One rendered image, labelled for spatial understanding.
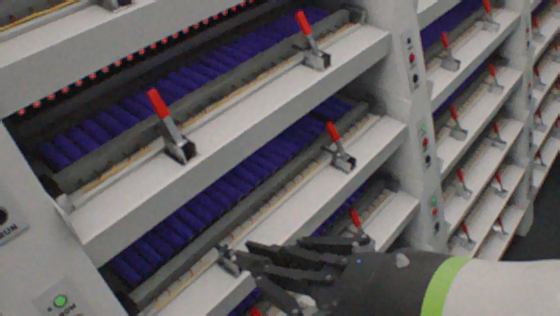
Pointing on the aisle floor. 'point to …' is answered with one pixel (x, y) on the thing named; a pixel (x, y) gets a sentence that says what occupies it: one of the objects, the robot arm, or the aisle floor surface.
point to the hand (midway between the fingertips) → (261, 259)
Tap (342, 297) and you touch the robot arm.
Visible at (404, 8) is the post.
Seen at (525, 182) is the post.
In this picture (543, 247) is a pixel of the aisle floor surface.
